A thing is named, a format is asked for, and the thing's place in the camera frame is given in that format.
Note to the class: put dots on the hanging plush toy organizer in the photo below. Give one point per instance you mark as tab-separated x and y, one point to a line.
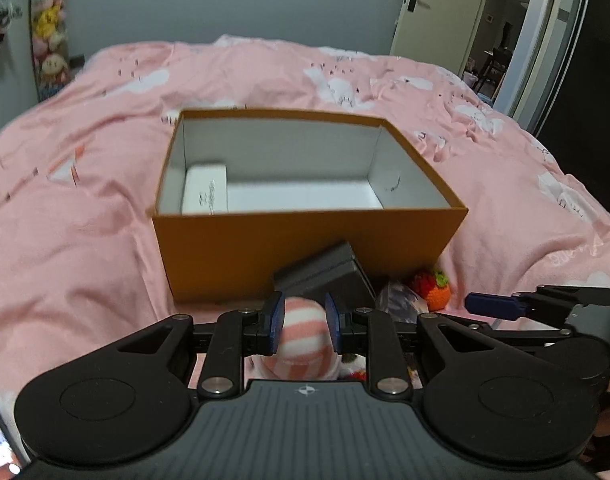
50	25

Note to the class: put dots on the crochet orange and strawberry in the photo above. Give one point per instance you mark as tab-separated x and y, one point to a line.
432	290

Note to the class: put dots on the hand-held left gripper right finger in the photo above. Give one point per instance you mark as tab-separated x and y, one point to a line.
334	327

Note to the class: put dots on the white door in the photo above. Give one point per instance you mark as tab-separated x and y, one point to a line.
445	5

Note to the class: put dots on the small white box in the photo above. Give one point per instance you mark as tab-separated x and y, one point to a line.
205	190

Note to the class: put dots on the dark grey box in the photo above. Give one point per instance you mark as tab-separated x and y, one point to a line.
325	272

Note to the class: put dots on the clear plastic bag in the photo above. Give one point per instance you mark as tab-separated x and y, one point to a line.
400	300

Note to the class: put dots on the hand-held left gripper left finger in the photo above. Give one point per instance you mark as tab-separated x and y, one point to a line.
273	327

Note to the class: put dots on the sliding door frame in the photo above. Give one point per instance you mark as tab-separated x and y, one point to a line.
550	40

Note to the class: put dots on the dark wooden chair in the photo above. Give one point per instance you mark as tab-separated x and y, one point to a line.
497	67

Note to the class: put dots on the orange cardboard box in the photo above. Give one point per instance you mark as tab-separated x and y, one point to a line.
305	255

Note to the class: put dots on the pink cloud print blanket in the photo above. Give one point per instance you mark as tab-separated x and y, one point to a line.
85	210

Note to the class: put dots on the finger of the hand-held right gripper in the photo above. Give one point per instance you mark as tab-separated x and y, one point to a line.
530	332
490	305

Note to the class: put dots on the pink white striped sock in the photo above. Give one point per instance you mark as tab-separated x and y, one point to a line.
302	332

